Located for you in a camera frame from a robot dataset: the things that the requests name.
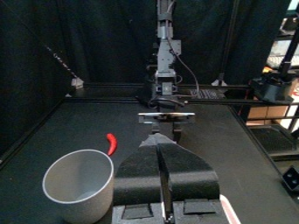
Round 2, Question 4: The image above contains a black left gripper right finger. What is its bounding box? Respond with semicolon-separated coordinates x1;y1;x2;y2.
157;133;222;203

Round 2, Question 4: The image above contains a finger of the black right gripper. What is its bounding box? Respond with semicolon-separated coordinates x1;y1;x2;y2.
151;122;163;136
173;122;183;144

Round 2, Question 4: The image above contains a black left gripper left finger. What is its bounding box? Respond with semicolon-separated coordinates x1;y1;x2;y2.
113;133;165;206

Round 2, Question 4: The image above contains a grey bowl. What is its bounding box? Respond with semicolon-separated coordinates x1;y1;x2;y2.
42;149;117;224

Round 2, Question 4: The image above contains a black ribbed plate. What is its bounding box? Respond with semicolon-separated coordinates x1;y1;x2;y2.
189;88;221;100

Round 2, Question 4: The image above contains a red toy chili pepper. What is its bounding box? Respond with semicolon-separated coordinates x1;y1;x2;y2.
106;132;118;157

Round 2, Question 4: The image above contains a white red-edged strip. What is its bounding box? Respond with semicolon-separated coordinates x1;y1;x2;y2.
219;194;243;224

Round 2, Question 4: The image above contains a brown cardboard box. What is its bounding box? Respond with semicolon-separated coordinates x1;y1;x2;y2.
247;104;290;127

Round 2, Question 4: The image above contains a black cloth curtain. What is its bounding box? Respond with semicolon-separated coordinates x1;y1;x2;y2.
0;0;293;156

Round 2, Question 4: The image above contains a white keyboard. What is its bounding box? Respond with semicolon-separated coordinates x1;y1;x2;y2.
266;38;299;68

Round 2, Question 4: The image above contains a black stand pole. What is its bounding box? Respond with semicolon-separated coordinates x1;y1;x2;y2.
277;27;299;81

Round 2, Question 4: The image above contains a black frame rail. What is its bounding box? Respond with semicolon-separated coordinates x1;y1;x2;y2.
63;96;299;107

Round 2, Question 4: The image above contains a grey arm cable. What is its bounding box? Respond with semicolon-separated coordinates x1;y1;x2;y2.
166;37;202;97

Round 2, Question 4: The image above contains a white tag on frame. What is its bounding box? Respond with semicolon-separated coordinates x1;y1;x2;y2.
70;77;86;90

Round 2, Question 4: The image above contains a black corner bracket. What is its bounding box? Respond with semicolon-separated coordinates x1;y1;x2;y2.
282;164;299;193

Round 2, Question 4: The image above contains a black camera stand base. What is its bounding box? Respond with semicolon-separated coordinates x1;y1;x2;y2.
247;73;295;105

